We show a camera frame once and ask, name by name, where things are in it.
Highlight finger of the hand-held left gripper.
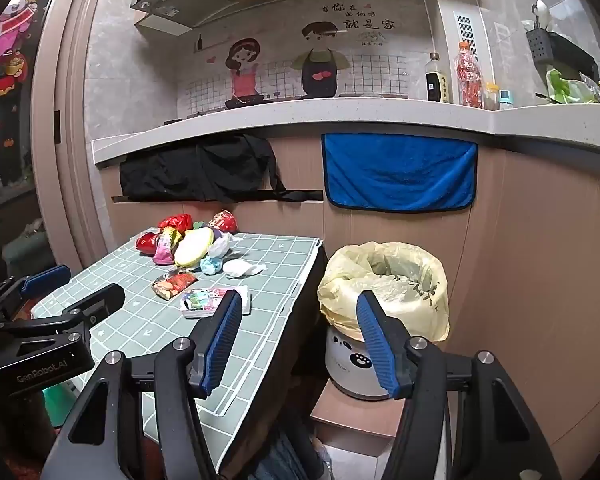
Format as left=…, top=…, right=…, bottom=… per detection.
left=0, top=282, right=127, bottom=343
left=0, top=265, right=73, bottom=311

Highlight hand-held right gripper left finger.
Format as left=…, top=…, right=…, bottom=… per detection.
left=40, top=287, right=246, bottom=480

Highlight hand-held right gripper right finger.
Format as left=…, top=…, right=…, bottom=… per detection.
left=355, top=290, right=563, bottom=480

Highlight pink clear plastic wrapper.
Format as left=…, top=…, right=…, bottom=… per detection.
left=180, top=285, right=253, bottom=320

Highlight yellow plastic bin liner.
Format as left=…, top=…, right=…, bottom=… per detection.
left=317, top=242, right=451, bottom=343

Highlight gold and maroon snack packet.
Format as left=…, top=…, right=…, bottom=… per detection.
left=152, top=227, right=183, bottom=266

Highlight purple eggplant sponge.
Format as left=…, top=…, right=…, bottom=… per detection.
left=194, top=220, right=230, bottom=245

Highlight red paper cup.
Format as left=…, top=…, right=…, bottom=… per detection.
left=207, top=209, right=238, bottom=235

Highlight green plastic object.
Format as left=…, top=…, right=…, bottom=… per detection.
left=42, top=380, right=78, bottom=428

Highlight red foil packet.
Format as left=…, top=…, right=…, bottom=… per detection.
left=158, top=214, right=196, bottom=233
left=135, top=232, right=163, bottom=253

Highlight red and yellow snack packet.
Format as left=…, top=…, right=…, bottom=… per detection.
left=151, top=269, right=200, bottom=301

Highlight white crumpled tissue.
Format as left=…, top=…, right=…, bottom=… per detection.
left=223, top=259, right=268, bottom=279

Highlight brown wooden box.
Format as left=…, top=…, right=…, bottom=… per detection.
left=310, top=375, right=411, bottom=458

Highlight white plastic bag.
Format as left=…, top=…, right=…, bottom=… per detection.
left=207, top=232, right=236, bottom=261

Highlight round yellow-rimmed sponge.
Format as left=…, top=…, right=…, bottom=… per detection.
left=173, top=227, right=216, bottom=268

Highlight green grid table mat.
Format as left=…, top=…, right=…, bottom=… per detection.
left=30, top=232, right=326, bottom=418

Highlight blue denim cloth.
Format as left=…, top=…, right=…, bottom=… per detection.
left=260, top=420, right=331, bottom=480

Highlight black cloth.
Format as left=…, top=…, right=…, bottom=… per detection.
left=119, top=132, right=326, bottom=206

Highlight blue towel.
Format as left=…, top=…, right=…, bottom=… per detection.
left=321, top=132, right=479, bottom=213

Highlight grey kitchen countertop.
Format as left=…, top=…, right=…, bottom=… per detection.
left=91, top=97, right=600, bottom=166

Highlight red festive window decal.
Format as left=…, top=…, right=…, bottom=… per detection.
left=0, top=0, right=71, bottom=98

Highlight dark sauce bottle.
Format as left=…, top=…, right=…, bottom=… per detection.
left=425, top=52, right=448, bottom=103

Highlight red-filled plastic bottle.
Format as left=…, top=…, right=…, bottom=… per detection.
left=455, top=42, right=483, bottom=109

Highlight green plastic bag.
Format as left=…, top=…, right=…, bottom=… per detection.
left=545, top=69, right=600, bottom=106

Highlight white vented pipe cover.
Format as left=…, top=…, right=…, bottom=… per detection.
left=425, top=0, right=483, bottom=106

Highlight dark perforated utensil holder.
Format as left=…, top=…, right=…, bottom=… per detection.
left=525, top=27, right=556, bottom=66

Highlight black dish rack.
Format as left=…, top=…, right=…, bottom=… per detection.
left=550, top=32, right=600, bottom=81

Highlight white ladle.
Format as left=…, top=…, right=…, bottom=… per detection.
left=532, top=0, right=551, bottom=31

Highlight cartoon wall sticker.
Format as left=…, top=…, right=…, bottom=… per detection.
left=177, top=0, right=411, bottom=116

